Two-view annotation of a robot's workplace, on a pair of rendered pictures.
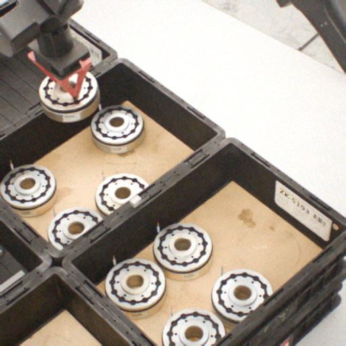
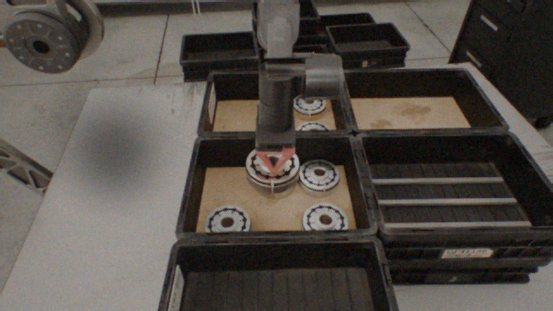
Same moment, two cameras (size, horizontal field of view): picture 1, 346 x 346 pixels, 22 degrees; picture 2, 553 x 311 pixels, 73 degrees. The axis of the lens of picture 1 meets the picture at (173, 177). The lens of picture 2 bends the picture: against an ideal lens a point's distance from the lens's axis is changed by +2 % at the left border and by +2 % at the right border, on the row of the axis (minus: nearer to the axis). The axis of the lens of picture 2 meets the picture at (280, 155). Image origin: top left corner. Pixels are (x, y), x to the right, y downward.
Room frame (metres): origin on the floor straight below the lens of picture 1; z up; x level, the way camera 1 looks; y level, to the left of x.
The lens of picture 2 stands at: (1.51, 0.49, 1.54)
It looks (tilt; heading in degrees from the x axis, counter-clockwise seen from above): 45 degrees down; 219
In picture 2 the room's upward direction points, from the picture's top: straight up
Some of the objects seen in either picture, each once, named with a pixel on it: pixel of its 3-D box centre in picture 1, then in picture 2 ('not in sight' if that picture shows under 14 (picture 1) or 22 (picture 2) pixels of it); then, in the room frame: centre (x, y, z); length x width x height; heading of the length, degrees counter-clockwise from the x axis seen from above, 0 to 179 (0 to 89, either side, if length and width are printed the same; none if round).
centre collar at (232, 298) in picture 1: (242, 293); not in sight; (0.81, -0.10, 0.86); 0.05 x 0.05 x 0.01
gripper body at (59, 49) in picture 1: (54, 37); (276, 113); (1.13, 0.18, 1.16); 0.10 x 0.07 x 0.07; 39
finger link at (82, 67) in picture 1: (66, 71); not in sight; (1.13, 0.17, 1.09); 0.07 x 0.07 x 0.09; 39
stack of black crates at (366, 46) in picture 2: not in sight; (359, 72); (-0.26, -0.33, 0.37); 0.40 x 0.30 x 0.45; 136
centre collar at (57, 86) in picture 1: (67, 87); (272, 161); (1.14, 0.17, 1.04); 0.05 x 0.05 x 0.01
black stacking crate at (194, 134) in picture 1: (96, 170); (276, 196); (1.09, 0.14, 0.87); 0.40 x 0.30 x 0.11; 130
